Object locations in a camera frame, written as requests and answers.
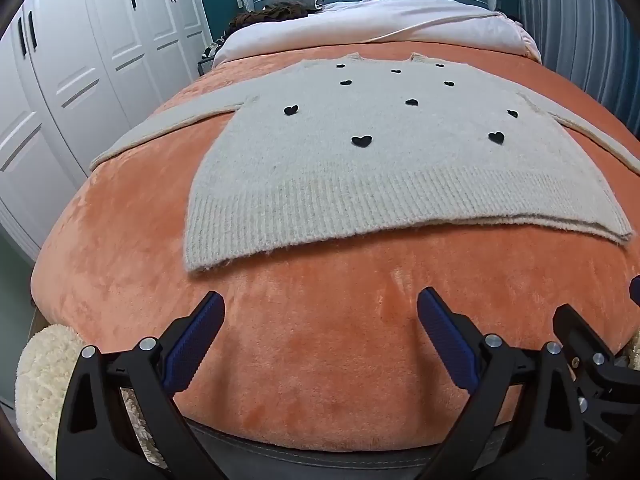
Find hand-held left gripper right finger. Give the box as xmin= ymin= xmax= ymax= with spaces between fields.
xmin=417 ymin=287 xmax=588 ymax=480

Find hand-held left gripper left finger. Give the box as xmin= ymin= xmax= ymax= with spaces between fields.
xmin=56 ymin=291 xmax=236 ymax=480

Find beige knit sweater black hearts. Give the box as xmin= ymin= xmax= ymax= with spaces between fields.
xmin=90 ymin=51 xmax=640 ymax=275

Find orange plush blanket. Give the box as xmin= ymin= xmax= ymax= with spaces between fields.
xmin=30 ymin=42 xmax=640 ymax=453

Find cream fluffy rug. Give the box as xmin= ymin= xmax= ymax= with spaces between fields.
xmin=15 ymin=325 xmax=151 ymax=480

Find dark bedside stand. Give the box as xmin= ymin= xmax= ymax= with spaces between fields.
xmin=199 ymin=42 xmax=222 ymax=77

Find grey curtain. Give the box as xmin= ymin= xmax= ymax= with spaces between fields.
xmin=515 ymin=0 xmax=640 ymax=136

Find white wardrobe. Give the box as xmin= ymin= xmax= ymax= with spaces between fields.
xmin=0 ymin=0 xmax=216 ymax=261

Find white quilt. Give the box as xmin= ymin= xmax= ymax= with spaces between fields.
xmin=212 ymin=0 xmax=543 ymax=68

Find dark brown clothing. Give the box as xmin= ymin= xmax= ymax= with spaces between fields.
xmin=227 ymin=4 xmax=321 ymax=37

